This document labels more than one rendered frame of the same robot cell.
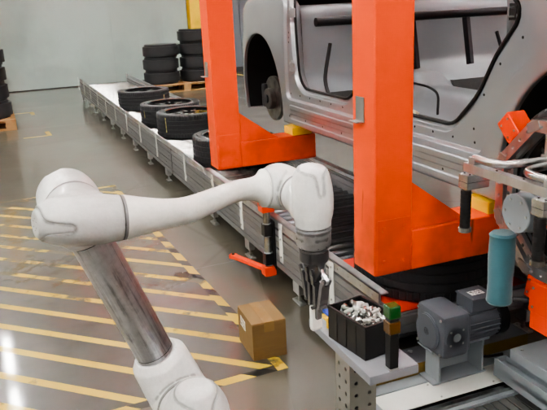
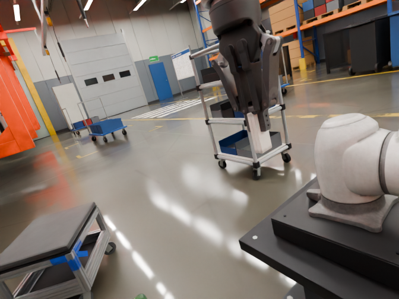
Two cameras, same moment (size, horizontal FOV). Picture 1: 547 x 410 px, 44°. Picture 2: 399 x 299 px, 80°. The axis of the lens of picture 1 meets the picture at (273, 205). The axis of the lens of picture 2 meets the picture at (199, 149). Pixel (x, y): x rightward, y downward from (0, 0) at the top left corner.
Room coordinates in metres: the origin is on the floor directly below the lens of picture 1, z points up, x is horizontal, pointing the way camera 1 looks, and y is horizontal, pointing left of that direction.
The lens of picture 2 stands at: (1.98, -0.26, 0.84)
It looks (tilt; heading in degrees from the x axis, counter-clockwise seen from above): 17 degrees down; 172
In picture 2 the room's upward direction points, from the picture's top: 16 degrees counter-clockwise
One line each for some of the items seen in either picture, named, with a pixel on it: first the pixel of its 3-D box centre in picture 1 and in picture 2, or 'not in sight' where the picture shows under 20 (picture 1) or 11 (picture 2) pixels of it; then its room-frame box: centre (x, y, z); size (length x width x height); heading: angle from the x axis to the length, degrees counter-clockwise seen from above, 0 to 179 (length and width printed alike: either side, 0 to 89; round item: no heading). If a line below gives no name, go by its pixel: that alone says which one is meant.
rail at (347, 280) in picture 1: (273, 230); not in sight; (3.61, 0.01, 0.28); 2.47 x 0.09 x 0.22; 21
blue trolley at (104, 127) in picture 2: not in sight; (102, 118); (-3.91, -1.39, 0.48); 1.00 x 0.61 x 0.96; 28
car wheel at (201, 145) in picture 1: (233, 146); not in sight; (5.46, 0.31, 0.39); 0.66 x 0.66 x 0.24
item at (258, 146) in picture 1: (273, 133); not in sight; (4.35, -0.03, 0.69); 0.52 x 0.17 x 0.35; 111
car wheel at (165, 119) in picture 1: (189, 121); not in sight; (6.82, 0.81, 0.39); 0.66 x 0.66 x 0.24
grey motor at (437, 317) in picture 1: (471, 333); not in sight; (2.34, -0.74, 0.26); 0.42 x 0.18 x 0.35; 111
